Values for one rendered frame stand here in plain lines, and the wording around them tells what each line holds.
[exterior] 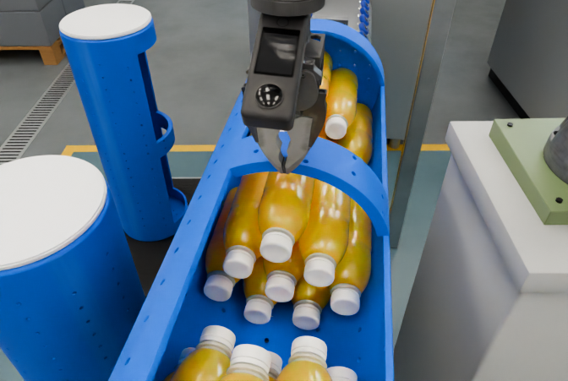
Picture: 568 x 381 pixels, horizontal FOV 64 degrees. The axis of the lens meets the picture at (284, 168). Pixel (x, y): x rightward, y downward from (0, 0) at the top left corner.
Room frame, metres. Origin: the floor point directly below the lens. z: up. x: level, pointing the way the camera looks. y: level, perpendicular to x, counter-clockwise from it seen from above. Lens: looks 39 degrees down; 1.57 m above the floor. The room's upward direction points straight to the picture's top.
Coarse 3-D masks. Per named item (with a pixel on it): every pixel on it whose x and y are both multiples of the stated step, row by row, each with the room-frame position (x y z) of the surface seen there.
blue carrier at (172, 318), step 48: (336, 48) 0.87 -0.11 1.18; (240, 96) 0.68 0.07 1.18; (384, 96) 0.76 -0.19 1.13; (240, 144) 0.49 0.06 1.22; (336, 144) 0.48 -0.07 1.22; (384, 144) 0.61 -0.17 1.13; (384, 192) 0.46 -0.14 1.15; (192, 240) 0.33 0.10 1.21; (384, 240) 0.40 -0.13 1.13; (192, 288) 0.39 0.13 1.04; (240, 288) 0.43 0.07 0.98; (384, 288) 0.32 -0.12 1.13; (144, 336) 0.22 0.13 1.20; (192, 336) 0.33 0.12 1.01; (240, 336) 0.36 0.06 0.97; (288, 336) 0.36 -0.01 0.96; (336, 336) 0.34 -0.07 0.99; (384, 336) 0.28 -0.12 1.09
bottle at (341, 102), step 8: (336, 72) 0.85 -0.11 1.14; (344, 72) 0.85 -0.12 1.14; (352, 72) 0.86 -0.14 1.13; (336, 80) 0.81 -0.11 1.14; (344, 80) 0.81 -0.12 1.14; (352, 80) 0.82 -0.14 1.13; (336, 88) 0.78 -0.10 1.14; (344, 88) 0.78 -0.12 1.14; (352, 88) 0.79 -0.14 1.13; (328, 96) 0.76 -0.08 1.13; (336, 96) 0.74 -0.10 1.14; (344, 96) 0.75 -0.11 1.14; (352, 96) 0.76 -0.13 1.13; (328, 104) 0.73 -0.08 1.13; (336, 104) 0.72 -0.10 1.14; (344, 104) 0.73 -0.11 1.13; (352, 104) 0.74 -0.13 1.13; (328, 112) 0.71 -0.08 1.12; (336, 112) 0.71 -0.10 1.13; (344, 112) 0.71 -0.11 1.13; (352, 112) 0.72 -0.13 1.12; (344, 120) 0.70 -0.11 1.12; (352, 120) 0.72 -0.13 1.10
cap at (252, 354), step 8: (232, 352) 0.23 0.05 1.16; (240, 352) 0.22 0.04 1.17; (248, 352) 0.22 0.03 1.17; (256, 352) 0.22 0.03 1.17; (264, 352) 0.22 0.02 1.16; (232, 360) 0.22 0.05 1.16; (240, 360) 0.22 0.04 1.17; (248, 360) 0.21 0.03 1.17; (256, 360) 0.22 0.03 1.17; (264, 360) 0.22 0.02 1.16; (264, 368) 0.21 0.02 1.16
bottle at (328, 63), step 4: (324, 56) 0.84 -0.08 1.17; (328, 56) 0.86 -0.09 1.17; (324, 60) 0.83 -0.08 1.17; (328, 60) 0.84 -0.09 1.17; (324, 64) 0.81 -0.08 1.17; (328, 64) 0.82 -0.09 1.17; (332, 64) 0.85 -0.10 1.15; (324, 68) 0.79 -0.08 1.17; (328, 68) 0.81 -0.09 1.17; (324, 72) 0.78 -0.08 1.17; (328, 72) 0.79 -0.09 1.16; (324, 76) 0.76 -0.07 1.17; (328, 76) 0.78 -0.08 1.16; (324, 80) 0.75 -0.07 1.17; (328, 80) 0.77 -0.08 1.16; (324, 84) 0.74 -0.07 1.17; (328, 84) 0.75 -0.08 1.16; (320, 88) 0.73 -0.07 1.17; (324, 88) 0.73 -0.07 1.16; (328, 88) 0.75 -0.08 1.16; (328, 92) 0.74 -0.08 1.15
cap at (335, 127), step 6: (330, 120) 0.69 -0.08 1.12; (336, 120) 0.69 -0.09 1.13; (342, 120) 0.69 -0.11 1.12; (330, 126) 0.68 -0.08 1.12; (336, 126) 0.68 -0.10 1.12; (342, 126) 0.68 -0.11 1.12; (330, 132) 0.68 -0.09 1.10; (336, 132) 0.68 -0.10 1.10; (342, 132) 0.68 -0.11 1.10; (330, 138) 0.68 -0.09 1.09; (336, 138) 0.68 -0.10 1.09
